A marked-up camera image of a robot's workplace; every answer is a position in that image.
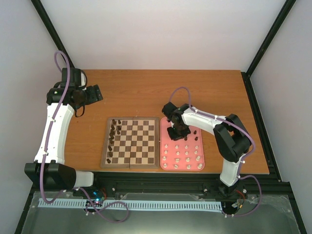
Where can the wooden chess board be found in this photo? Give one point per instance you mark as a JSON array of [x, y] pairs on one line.
[[137, 146]]

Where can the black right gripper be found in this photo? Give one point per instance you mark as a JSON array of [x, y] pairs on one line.
[[175, 137]]

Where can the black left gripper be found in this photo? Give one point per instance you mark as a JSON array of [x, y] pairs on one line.
[[93, 97]]

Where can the light blue cable duct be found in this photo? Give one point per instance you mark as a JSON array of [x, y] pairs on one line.
[[135, 205]]

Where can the black aluminium frame rail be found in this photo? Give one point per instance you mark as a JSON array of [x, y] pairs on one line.
[[261, 204]]

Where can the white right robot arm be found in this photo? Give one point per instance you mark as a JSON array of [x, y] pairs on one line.
[[232, 139]]

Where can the pink plastic tray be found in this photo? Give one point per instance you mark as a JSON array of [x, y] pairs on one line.
[[171, 155]]

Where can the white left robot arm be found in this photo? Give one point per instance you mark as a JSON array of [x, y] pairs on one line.
[[48, 170]]

